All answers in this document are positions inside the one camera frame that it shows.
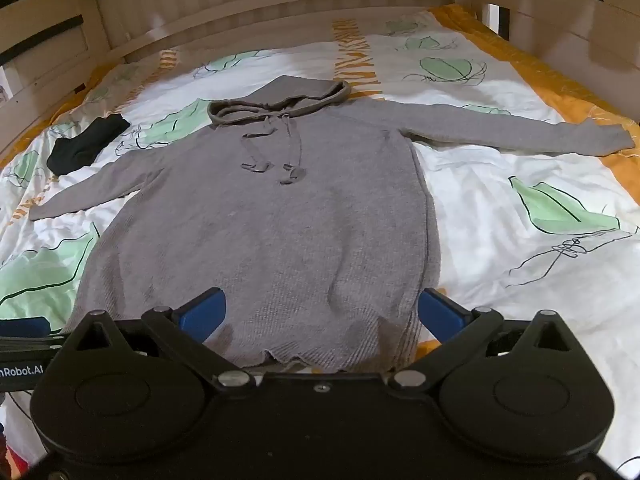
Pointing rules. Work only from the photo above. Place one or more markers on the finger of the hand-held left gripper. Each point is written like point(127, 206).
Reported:
point(22, 327)

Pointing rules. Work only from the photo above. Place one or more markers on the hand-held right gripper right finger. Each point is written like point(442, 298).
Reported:
point(440, 315)

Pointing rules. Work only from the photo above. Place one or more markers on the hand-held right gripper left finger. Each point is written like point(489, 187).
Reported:
point(205, 310)

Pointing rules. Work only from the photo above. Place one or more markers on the grey knit hoodie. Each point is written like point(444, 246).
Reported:
point(280, 230)

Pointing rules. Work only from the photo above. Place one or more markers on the white leaf-print blanket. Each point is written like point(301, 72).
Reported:
point(500, 240)

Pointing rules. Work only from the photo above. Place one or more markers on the black folded cloth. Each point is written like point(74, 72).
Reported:
point(82, 145)

